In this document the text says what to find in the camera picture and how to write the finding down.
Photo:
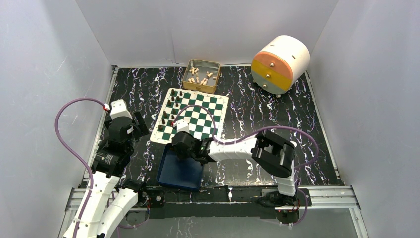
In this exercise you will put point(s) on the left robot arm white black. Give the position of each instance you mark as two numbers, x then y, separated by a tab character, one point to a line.
104	203

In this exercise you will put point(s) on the aluminium rail frame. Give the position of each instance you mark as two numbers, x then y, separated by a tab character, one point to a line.
334	209

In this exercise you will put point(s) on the black base bar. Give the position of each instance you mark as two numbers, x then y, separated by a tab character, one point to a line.
216	201

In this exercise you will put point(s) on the gold metal tin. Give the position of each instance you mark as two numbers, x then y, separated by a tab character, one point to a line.
201	88

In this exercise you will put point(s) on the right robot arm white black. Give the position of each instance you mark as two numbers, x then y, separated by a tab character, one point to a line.
270	151

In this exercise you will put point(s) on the blue plastic tray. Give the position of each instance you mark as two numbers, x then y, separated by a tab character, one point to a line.
183	174

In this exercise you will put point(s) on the light wooden chess pieces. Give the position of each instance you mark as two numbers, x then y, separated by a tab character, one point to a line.
202	76

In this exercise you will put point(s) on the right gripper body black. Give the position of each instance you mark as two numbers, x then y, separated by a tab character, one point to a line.
182	155

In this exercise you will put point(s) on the green white chess board mat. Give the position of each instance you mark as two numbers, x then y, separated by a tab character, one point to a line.
204	113

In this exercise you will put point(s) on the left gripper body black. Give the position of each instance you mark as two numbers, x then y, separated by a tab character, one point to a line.
139	130

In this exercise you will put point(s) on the round mini drawer cabinet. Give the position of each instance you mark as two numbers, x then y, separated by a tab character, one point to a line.
277	66

